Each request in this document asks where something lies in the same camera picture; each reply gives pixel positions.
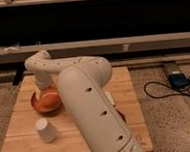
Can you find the long metal rail shelf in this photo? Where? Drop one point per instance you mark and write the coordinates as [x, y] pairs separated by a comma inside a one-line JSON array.
[[97, 47]]

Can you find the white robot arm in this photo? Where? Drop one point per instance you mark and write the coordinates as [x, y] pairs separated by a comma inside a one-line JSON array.
[[80, 82]]

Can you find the wooden table board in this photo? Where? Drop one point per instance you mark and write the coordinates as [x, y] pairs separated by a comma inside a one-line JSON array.
[[22, 137]]

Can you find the orange ceramic bowl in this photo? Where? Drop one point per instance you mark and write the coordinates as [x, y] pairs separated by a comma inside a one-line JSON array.
[[48, 101]]

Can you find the white ceramic cup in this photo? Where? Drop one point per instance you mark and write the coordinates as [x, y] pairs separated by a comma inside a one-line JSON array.
[[45, 130]]

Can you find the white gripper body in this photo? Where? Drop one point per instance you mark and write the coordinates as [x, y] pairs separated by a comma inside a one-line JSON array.
[[43, 80]]

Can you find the blue power adapter box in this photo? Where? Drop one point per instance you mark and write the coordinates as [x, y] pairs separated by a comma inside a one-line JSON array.
[[178, 81]]

